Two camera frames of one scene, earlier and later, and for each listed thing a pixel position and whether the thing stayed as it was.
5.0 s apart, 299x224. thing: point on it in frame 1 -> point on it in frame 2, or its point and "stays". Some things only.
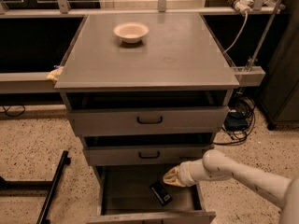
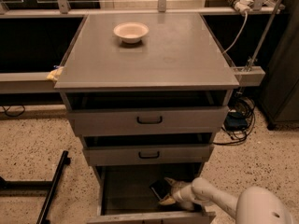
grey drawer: x=149 y=121 stays
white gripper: x=186 y=174 -> x=177 y=191
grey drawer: x=125 y=197 stays
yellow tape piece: x=54 y=74 stays
